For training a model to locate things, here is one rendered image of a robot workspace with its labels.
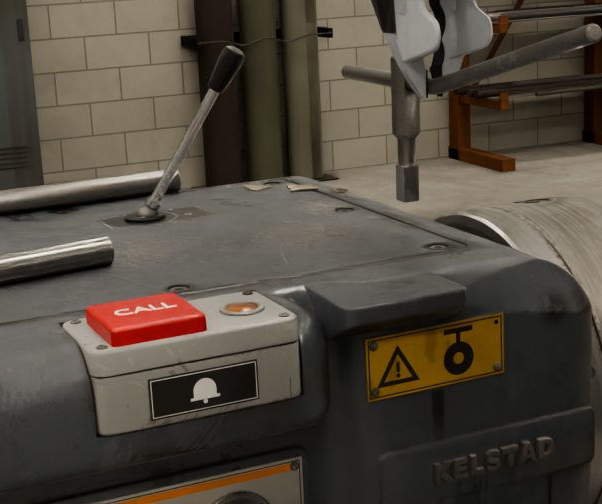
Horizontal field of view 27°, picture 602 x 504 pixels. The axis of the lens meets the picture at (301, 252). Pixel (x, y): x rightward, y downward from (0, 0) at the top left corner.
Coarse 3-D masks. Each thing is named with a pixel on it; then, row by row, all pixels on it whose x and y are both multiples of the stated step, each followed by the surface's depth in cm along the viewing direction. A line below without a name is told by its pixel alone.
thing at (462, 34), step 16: (432, 0) 93; (448, 0) 92; (464, 0) 91; (448, 16) 93; (464, 16) 92; (480, 16) 90; (448, 32) 93; (464, 32) 92; (480, 32) 90; (448, 48) 93; (464, 48) 92; (480, 48) 91; (432, 64) 94; (448, 64) 93
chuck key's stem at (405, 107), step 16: (400, 80) 96; (400, 96) 96; (416, 96) 97; (400, 112) 97; (416, 112) 97; (400, 128) 97; (416, 128) 97; (400, 144) 98; (400, 160) 98; (400, 176) 99; (416, 176) 99; (400, 192) 99; (416, 192) 99
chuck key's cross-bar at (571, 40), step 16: (576, 32) 76; (592, 32) 75; (528, 48) 81; (544, 48) 79; (560, 48) 78; (576, 48) 77; (480, 64) 86; (496, 64) 84; (512, 64) 83; (528, 64) 82; (368, 80) 102; (384, 80) 99; (432, 80) 93; (448, 80) 90; (464, 80) 88; (480, 80) 87
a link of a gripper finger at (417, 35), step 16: (400, 0) 91; (416, 0) 89; (400, 16) 91; (416, 16) 90; (432, 16) 88; (400, 32) 91; (416, 32) 90; (432, 32) 88; (400, 48) 91; (416, 48) 90; (432, 48) 88; (400, 64) 92; (416, 64) 92; (416, 80) 93
